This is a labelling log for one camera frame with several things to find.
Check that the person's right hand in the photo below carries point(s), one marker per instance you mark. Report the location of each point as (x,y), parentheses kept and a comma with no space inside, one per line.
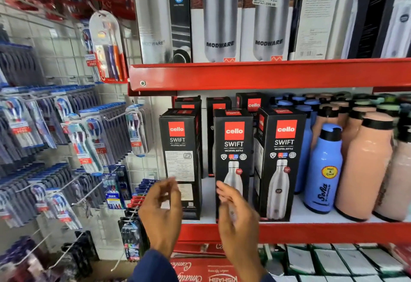
(240,237)

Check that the person's left hand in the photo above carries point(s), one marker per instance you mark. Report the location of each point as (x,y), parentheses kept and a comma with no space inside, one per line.
(160,220)

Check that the person's left fingers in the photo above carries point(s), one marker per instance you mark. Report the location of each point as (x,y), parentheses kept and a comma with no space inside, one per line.
(170,186)

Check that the person's right fingers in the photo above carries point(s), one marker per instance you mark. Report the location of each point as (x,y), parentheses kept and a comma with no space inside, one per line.
(232,195)

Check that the person's left forearm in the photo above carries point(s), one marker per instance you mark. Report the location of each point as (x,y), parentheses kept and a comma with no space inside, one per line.
(151,269)

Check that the person's right forearm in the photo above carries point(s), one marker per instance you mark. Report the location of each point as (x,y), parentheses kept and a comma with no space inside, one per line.
(252,277)

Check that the stack of blue red packets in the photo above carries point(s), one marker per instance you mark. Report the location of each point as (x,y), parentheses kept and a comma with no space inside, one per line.
(141,193)

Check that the row of black bottle boxes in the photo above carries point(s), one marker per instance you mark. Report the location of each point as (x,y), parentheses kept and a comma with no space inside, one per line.
(276,176)

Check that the blue boxed toothbrush pack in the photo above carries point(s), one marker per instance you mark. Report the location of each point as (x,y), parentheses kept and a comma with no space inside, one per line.
(114,192)

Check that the row of black toothbrush packs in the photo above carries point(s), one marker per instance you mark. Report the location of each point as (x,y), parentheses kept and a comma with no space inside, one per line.
(80,256)
(133,237)

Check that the single blue toothbrush pack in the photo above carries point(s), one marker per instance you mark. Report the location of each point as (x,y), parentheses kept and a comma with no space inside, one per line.
(136,131)

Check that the red metal shelf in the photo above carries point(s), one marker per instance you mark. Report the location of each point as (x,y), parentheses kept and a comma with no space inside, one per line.
(305,232)
(273,74)

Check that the red cardboard carton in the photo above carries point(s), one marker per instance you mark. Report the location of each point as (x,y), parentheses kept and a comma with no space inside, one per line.
(199,270)

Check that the group of blue bottles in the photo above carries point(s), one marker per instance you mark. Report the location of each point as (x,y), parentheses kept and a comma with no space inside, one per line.
(322,176)

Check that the stack of white green boxes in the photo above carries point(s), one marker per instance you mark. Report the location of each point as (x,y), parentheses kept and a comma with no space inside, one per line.
(340,262)

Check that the group of peach bottles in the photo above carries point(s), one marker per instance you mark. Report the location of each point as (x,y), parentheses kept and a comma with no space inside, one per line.
(364,169)

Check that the red-edged toothbrush blister pack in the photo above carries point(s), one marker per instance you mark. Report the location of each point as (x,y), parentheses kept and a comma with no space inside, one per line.
(109,47)

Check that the clear toothbrush blister pack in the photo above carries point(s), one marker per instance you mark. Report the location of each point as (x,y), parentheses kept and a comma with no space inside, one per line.
(90,50)

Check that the row of purple toothbrush packs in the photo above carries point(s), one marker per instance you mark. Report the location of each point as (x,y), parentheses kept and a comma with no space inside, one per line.
(22,261)

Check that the grey steel bottle box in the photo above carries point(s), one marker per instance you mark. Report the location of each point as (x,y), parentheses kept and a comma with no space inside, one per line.
(154,18)

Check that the white steel bottle box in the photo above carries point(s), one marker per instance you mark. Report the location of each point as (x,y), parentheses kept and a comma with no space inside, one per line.
(269,18)
(218,18)

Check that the row of dark blue toothbrush packs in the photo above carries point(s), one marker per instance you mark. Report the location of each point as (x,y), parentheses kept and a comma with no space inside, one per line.
(19,63)

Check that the white text-printed bottle box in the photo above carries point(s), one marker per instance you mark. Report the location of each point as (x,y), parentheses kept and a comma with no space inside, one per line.
(321,18)

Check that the black bottle box with white flask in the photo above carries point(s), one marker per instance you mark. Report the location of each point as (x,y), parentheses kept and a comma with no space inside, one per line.
(398,25)
(369,15)

